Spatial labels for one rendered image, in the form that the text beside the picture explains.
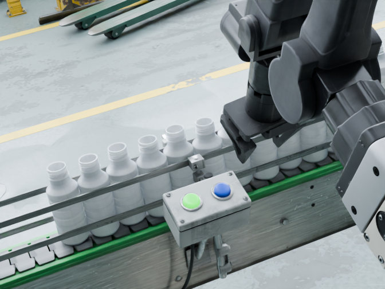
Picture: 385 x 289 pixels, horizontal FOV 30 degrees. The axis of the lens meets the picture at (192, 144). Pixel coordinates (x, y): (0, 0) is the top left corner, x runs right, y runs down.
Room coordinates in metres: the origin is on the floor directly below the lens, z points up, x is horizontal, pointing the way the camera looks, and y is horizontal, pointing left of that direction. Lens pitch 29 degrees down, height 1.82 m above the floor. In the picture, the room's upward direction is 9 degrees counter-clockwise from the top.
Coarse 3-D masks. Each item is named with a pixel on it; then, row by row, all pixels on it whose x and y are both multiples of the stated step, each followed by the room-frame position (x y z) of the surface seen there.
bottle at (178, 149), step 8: (168, 128) 1.24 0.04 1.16; (176, 128) 1.25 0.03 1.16; (168, 136) 1.22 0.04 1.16; (176, 136) 1.21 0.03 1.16; (184, 136) 1.23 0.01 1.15; (168, 144) 1.22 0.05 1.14; (176, 144) 1.21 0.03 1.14; (184, 144) 1.22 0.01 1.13; (168, 152) 1.21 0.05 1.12; (176, 152) 1.21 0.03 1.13; (184, 152) 1.21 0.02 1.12; (192, 152) 1.22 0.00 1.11; (168, 160) 1.21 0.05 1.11; (176, 160) 1.20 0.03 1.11; (184, 160) 1.20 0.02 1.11; (184, 168) 1.20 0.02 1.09; (176, 176) 1.20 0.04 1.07; (184, 176) 1.20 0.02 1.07; (192, 176) 1.21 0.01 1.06; (176, 184) 1.20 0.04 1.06; (184, 184) 1.20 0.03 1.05
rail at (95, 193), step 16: (320, 144) 1.29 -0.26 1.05; (288, 160) 1.26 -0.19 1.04; (144, 176) 1.16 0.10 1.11; (240, 176) 1.22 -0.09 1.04; (32, 192) 1.17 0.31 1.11; (96, 192) 1.13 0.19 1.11; (48, 208) 1.10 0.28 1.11; (144, 208) 1.16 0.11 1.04; (0, 224) 1.08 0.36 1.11; (32, 224) 1.16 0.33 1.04; (96, 224) 1.13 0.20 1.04; (48, 240) 1.10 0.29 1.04; (0, 256) 1.07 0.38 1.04
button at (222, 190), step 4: (220, 184) 1.08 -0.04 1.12; (224, 184) 1.08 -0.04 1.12; (216, 188) 1.07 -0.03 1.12; (220, 188) 1.07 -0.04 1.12; (224, 188) 1.07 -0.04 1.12; (228, 188) 1.07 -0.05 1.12; (216, 192) 1.06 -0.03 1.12; (220, 192) 1.06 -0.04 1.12; (224, 192) 1.06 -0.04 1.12; (228, 192) 1.06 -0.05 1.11; (220, 196) 1.06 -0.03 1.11; (224, 196) 1.05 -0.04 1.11
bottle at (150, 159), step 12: (144, 144) 1.19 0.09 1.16; (156, 144) 1.20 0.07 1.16; (144, 156) 1.19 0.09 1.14; (156, 156) 1.19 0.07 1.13; (144, 168) 1.18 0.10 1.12; (156, 168) 1.18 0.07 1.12; (156, 180) 1.17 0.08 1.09; (168, 180) 1.19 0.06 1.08; (144, 192) 1.19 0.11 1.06; (156, 192) 1.17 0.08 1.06; (156, 216) 1.18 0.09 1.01
